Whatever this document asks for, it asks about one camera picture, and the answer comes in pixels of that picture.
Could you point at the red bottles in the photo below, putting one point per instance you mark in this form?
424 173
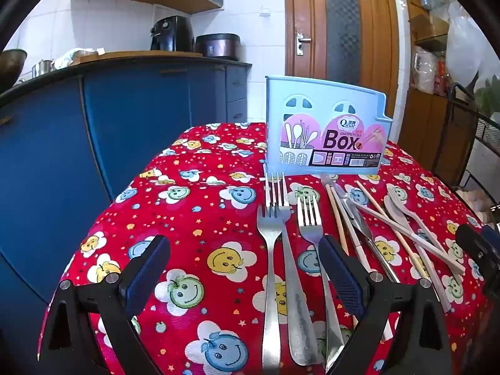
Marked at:
441 78

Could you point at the dark wok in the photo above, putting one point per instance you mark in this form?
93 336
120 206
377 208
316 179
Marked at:
11 66

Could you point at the white plastic spoon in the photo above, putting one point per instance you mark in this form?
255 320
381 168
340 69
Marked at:
392 209

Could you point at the black air fryer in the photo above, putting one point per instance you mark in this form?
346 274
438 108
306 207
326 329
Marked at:
172 33

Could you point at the metal cup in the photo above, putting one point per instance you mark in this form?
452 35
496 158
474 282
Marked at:
42 68

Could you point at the metal table knife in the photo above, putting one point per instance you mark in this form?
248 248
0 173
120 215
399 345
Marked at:
361 226

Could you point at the white cloth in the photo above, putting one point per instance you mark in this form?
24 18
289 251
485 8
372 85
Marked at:
74 56

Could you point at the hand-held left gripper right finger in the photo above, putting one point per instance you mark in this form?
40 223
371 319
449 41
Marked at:
343 277

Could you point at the light blue plastic utensil box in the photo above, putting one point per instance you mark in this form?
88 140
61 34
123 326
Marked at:
304 86

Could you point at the pile of eggs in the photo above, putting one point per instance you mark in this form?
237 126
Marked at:
478 203

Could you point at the green leafy vegetables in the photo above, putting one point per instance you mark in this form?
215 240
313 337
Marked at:
488 93

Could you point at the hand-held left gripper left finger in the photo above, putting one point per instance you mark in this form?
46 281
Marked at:
146 273

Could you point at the dark rice cooker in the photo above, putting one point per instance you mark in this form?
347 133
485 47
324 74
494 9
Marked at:
218 47

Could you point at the red flower-print tablecloth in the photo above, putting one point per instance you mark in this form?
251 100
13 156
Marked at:
187 218

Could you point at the wooden shelf unit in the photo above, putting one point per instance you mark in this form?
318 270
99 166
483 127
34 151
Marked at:
429 125

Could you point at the blue base cabinets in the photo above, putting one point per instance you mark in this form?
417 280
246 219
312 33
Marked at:
136 125

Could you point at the wooden door with glass pane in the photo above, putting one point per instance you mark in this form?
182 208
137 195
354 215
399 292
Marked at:
308 7

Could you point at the white wall socket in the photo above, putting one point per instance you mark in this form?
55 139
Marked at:
265 12

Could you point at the kitchen countertop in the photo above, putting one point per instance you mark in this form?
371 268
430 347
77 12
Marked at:
156 59

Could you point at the clear plastic bag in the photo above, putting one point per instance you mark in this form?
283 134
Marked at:
424 70

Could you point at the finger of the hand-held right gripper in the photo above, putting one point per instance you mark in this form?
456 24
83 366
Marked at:
474 246

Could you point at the white plastic bag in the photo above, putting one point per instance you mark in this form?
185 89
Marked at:
466 43

